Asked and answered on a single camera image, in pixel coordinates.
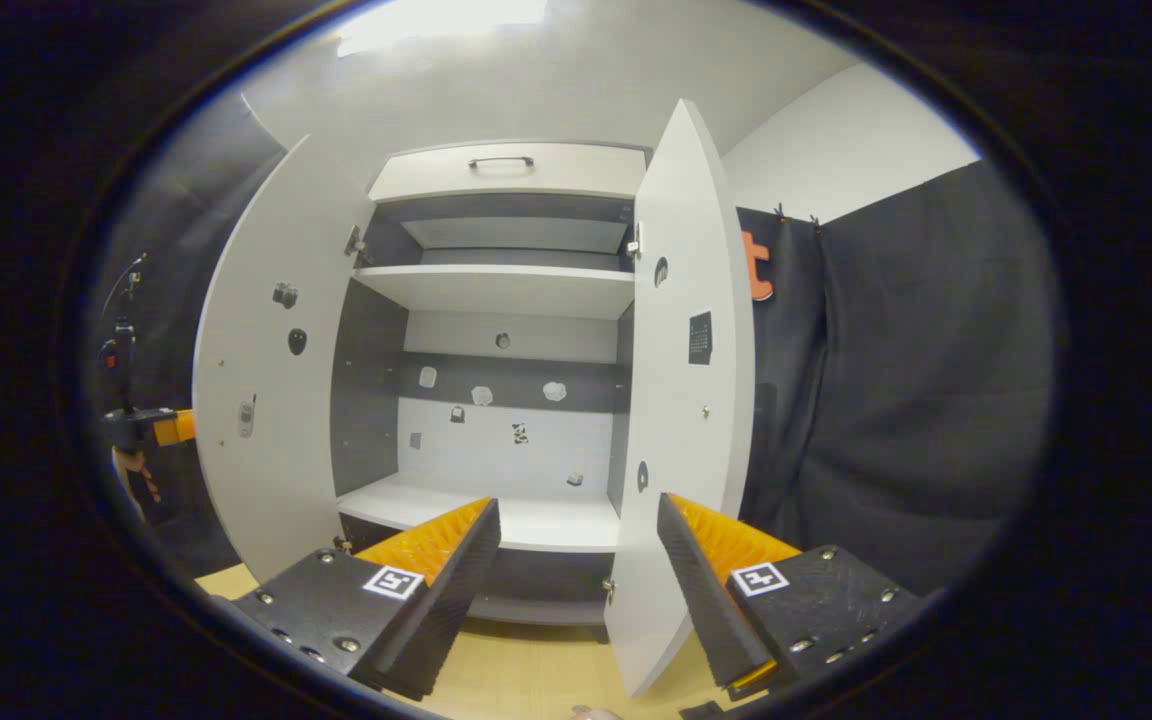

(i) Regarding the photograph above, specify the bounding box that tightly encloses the white cabinet door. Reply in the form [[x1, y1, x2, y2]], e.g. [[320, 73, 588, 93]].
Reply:
[[193, 135, 377, 584], [604, 98, 757, 698]]

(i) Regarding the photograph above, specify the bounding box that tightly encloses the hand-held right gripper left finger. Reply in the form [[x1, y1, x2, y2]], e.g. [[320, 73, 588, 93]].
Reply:
[[234, 497, 502, 701]]

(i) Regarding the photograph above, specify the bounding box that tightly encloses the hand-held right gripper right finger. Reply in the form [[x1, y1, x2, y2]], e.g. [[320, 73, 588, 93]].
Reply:
[[656, 492, 927, 701]]

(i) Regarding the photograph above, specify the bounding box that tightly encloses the white double-door shoe cabinet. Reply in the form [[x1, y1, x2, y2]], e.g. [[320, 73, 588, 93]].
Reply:
[[331, 140, 652, 629]]

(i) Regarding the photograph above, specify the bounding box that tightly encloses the white cabinet shelf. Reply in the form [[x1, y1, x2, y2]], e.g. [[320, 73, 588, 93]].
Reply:
[[336, 473, 622, 554], [354, 263, 635, 321]]

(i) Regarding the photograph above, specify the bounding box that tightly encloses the black backdrop cloth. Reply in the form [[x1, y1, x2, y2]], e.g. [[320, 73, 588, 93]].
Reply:
[[86, 95, 1062, 601]]

